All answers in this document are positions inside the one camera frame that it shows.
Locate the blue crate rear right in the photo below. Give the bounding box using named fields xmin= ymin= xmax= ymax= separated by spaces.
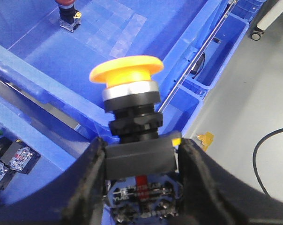
xmin=159 ymin=0 xmax=264 ymax=134

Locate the red mushroom push button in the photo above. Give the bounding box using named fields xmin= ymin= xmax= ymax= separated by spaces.
xmin=55 ymin=0 xmax=82 ymax=33

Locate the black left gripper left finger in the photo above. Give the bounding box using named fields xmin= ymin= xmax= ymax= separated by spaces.
xmin=0 ymin=137 xmax=107 ymax=225

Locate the blue crate upper left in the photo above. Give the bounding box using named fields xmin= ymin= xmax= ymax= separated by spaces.
xmin=0 ymin=92 xmax=109 ymax=211

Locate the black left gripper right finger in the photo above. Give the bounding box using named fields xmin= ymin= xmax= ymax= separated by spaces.
xmin=175 ymin=138 xmax=283 ymax=225

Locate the black part in rear crate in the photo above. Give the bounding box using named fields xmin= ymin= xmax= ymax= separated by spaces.
xmin=190 ymin=53 xmax=205 ymax=75

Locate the yellow mushroom push button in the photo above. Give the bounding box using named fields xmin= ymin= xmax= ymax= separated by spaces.
xmin=89 ymin=55 xmax=183 ymax=225

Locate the grey cart leg with caster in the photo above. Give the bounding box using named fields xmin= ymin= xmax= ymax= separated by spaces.
xmin=250 ymin=0 xmax=283 ymax=41

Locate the black contact block switch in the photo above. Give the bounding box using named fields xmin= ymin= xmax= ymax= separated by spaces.
xmin=0 ymin=142 xmax=41 ymax=174

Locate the steel rack centre divider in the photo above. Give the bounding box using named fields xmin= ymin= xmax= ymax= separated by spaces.
xmin=0 ymin=79 xmax=79 ymax=129

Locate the blue crate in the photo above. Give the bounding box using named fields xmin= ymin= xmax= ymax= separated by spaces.
xmin=0 ymin=0 xmax=227 ymax=137
xmin=0 ymin=92 xmax=109 ymax=211
xmin=159 ymin=0 xmax=264 ymax=134

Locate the blue crate upper right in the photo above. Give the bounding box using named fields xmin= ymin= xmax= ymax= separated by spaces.
xmin=0 ymin=0 xmax=227 ymax=137

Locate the yellow tape on floor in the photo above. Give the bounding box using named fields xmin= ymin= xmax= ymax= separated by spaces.
xmin=197 ymin=132 xmax=214 ymax=151

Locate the black cable on floor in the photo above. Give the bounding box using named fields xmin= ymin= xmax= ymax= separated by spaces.
xmin=253 ymin=126 xmax=283 ymax=196

